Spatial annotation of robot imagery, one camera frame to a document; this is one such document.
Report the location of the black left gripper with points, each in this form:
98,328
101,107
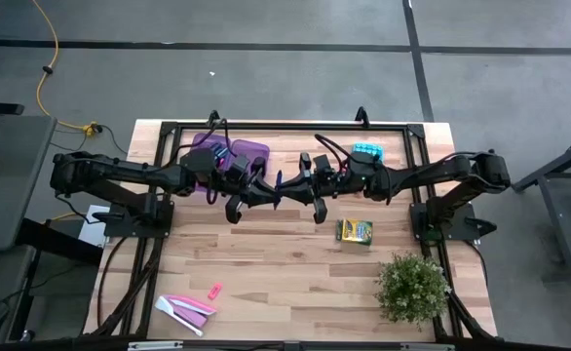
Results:
239,187

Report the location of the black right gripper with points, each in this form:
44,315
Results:
327,187

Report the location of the blue pen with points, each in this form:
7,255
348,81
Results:
278,176

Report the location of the yellow green crayon box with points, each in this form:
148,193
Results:
356,231

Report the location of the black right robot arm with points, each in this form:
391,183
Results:
436,170

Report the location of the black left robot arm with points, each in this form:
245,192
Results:
120,170

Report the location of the purple plastic pencil case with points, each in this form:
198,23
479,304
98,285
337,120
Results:
251,148

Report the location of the small pink eraser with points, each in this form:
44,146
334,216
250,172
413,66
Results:
215,291

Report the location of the pink and white stapler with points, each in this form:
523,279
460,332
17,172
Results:
188,312

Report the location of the green artificial potted plant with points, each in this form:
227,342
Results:
412,290

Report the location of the white paper sheet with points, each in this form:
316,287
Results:
93,231

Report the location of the grey desk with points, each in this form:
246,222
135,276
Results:
17,185

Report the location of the grey side table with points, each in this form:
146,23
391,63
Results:
548,170

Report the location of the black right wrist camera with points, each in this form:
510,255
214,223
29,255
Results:
323,167

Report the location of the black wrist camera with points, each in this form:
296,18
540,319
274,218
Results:
323,167
239,168

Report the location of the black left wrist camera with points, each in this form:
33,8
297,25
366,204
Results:
239,168

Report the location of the black aluminium rig frame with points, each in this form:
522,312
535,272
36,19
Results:
290,127

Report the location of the black frame hook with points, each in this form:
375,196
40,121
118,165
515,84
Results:
362,118
213,118

